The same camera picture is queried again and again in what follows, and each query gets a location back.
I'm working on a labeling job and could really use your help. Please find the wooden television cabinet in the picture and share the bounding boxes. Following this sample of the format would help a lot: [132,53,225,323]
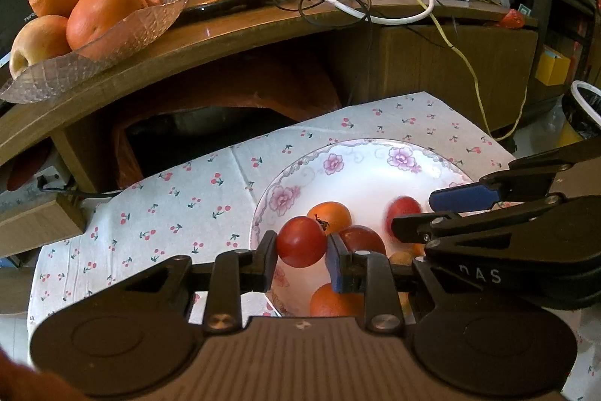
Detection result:
[0,0,541,195]

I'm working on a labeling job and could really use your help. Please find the black waste bin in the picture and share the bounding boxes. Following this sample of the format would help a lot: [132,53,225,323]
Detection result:
[562,80,601,139]

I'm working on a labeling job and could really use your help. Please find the yellow-red apple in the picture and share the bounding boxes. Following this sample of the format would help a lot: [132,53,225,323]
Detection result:
[9,15,72,80]

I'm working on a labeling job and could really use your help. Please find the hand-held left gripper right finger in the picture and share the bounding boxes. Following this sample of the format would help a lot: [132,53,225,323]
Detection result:
[327,233,452,334]

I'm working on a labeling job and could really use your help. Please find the cherry print tablecloth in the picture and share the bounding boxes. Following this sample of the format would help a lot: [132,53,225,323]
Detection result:
[27,91,601,401]

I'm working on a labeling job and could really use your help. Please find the white cable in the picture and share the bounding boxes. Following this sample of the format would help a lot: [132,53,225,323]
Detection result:
[271,0,435,26]

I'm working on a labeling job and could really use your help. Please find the white floral plate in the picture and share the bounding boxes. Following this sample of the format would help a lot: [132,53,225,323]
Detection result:
[250,139,476,318]

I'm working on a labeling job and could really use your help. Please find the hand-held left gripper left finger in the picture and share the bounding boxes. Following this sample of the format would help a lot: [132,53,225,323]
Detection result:
[108,230,280,333]

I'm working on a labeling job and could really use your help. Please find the small red tomato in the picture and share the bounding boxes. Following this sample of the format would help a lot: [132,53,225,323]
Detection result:
[385,195,423,237]

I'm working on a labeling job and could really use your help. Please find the yellow cardboard box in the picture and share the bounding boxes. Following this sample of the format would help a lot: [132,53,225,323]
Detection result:
[535,46,572,85]

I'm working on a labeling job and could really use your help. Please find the tangle of cables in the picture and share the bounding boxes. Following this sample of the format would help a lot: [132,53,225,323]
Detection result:
[185,0,529,142]

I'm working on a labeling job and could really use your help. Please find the clear glass fruit dish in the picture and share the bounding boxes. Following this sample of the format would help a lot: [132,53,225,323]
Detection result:
[0,0,189,105]

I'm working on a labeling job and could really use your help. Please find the large red tomato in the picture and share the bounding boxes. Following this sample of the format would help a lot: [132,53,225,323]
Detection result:
[276,216,328,269]

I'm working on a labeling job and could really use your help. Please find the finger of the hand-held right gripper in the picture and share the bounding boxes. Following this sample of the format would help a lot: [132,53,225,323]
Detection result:
[391,193,566,254]
[429,137,601,214]

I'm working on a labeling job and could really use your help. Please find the medium red tomato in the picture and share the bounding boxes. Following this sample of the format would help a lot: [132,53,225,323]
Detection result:
[339,225,387,259]

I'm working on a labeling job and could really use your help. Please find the small red object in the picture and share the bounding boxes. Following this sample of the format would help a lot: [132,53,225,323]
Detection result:
[495,9,525,30]

